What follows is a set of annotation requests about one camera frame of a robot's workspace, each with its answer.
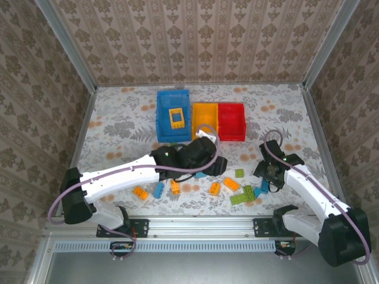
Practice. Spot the orange lego brick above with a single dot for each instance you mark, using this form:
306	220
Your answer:
231	184
175	187
214	189
140	193

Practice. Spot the small green lego brick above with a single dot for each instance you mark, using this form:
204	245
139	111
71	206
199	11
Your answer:
240	173

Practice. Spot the blue lego slope brick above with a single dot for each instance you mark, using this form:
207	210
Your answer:
257	193

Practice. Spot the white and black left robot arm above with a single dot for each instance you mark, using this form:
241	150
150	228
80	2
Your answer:
118	180

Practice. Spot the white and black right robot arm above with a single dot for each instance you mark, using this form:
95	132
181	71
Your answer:
308	192

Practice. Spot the blue plastic bin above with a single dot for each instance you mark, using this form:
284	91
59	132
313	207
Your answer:
165	131

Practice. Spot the yellow plastic bin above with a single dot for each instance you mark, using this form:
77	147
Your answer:
202	115

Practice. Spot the red plastic bin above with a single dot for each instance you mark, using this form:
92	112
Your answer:
231	121

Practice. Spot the black connector box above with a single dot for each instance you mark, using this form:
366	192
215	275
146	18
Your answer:
285	245
121	245

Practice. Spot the floral table cover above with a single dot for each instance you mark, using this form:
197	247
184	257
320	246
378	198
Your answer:
124	118

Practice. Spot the grey metal panel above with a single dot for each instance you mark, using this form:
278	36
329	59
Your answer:
192	269

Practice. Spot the yellow lego window frame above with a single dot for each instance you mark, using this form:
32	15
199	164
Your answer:
177	125

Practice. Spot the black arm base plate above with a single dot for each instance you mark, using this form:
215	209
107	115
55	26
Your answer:
260	227
142	227

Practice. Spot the aluminium table side rail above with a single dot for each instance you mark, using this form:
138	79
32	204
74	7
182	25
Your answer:
77	148
323	148

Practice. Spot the aluminium mounting rail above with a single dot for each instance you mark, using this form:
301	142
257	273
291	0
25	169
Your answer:
201	226

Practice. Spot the aluminium table end rail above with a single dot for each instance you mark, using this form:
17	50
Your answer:
266	84

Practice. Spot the aluminium frame post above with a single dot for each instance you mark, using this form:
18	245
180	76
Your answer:
67	44
330	44

